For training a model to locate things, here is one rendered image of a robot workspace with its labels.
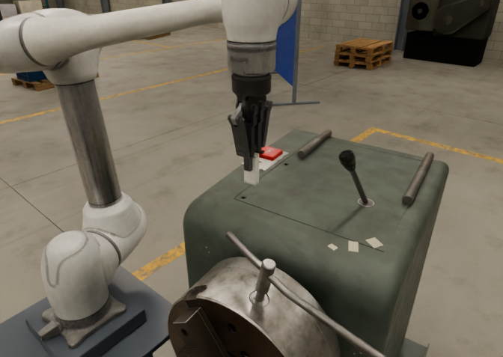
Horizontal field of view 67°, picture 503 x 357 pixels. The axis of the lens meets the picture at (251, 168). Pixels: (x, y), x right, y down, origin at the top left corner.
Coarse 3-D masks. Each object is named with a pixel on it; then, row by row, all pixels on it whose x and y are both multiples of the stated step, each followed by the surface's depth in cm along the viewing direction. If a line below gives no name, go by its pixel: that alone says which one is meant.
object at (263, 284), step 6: (264, 264) 57; (270, 264) 58; (264, 270) 57; (270, 270) 57; (258, 276) 59; (264, 276) 58; (258, 282) 59; (264, 282) 59; (270, 282) 59; (258, 288) 60; (264, 288) 59; (258, 294) 61; (264, 294) 61; (258, 300) 62
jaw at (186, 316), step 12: (192, 300) 66; (192, 312) 64; (180, 324) 63; (192, 324) 63; (204, 324) 64; (180, 336) 65; (192, 336) 62; (204, 336) 64; (216, 336) 65; (192, 348) 62; (204, 348) 63; (216, 348) 65
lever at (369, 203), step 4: (352, 172) 77; (352, 176) 78; (356, 176) 78; (356, 180) 79; (356, 184) 80; (360, 184) 80; (356, 188) 81; (360, 188) 81; (360, 192) 82; (364, 192) 82; (360, 196) 83; (364, 196) 83; (360, 200) 86; (364, 200) 83; (368, 200) 86; (360, 204) 84; (364, 204) 84; (368, 204) 84; (372, 204) 84
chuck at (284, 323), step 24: (192, 288) 69; (216, 288) 65; (240, 288) 64; (216, 312) 63; (240, 312) 60; (264, 312) 61; (288, 312) 62; (240, 336) 62; (264, 336) 58; (288, 336) 59; (312, 336) 62
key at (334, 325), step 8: (232, 240) 63; (240, 248) 62; (248, 248) 62; (248, 256) 61; (256, 264) 60; (272, 280) 57; (280, 288) 56; (288, 296) 55; (296, 296) 55; (296, 304) 54; (304, 304) 53; (312, 312) 52; (320, 312) 52; (320, 320) 51; (328, 320) 51; (336, 328) 49; (344, 328) 49; (344, 336) 48; (352, 336) 48; (360, 344) 47; (368, 344) 47; (368, 352) 46; (376, 352) 46
